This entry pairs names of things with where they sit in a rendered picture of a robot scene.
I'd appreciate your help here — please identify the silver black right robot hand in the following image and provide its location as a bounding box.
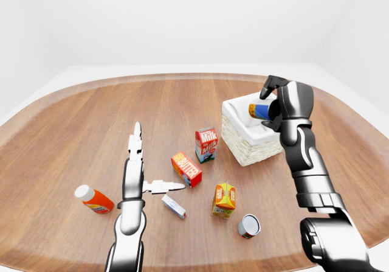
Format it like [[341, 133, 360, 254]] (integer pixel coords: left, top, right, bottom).
[[259, 75, 314, 133]]

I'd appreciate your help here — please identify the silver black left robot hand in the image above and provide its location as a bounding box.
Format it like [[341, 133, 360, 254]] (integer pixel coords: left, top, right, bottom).
[[122, 121, 187, 202]]

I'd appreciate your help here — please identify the blue yellow soup can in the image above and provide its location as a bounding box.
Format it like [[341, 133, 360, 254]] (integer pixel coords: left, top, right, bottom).
[[248, 99, 278, 121]]

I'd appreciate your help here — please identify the white woven basket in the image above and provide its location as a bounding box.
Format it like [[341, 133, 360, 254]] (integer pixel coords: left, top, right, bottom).
[[221, 91, 284, 167]]

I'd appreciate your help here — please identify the red green tomato sauce can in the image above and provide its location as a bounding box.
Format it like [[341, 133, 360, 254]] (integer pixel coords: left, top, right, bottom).
[[237, 213, 262, 240]]

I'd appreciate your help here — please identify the orange bottle with white cap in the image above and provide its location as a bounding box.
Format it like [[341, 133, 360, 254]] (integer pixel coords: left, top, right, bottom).
[[74, 184, 114, 214]]

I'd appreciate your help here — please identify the white blue small box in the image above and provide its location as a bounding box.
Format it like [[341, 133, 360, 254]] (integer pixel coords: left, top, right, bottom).
[[161, 194, 187, 219]]

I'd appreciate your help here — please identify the red orange butter box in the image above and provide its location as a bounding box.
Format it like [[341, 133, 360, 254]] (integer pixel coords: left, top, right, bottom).
[[171, 151, 203, 189]]

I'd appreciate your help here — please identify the red white milk carton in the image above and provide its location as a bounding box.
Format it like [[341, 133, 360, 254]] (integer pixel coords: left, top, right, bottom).
[[194, 126, 219, 164]]

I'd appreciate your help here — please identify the orange yellow juice carton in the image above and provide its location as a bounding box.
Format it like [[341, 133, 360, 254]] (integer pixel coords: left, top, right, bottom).
[[212, 182, 236, 220]]

